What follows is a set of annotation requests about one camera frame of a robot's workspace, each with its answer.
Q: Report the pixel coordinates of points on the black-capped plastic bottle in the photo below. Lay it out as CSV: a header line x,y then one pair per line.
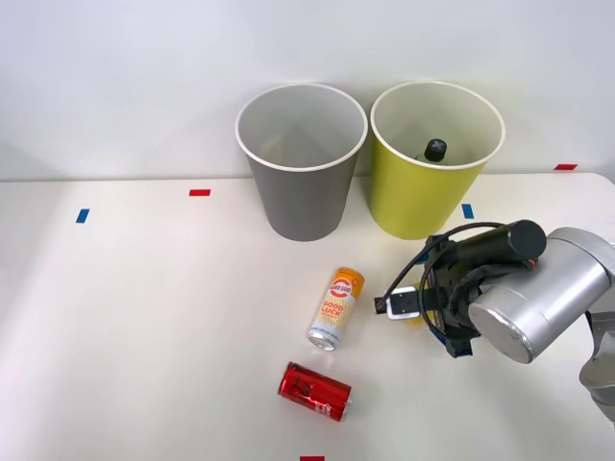
x,y
436,150

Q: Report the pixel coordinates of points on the yellow-green plastic waste bin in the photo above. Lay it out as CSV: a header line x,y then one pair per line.
x,y
413,197

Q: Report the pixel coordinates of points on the red drink can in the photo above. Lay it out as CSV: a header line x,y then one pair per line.
x,y
312,391

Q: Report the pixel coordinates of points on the silver and black right arm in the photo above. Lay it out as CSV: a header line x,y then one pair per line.
x,y
552,288

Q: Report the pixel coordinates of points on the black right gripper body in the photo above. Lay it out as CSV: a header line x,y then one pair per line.
x,y
444,293

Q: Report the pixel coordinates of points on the grey plastic waste bin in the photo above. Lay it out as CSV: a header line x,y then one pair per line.
x,y
302,201

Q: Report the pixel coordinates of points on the orange and white drink can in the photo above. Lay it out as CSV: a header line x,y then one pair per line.
x,y
336,307

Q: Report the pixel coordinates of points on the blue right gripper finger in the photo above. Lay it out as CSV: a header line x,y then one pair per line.
x,y
431,249
459,348

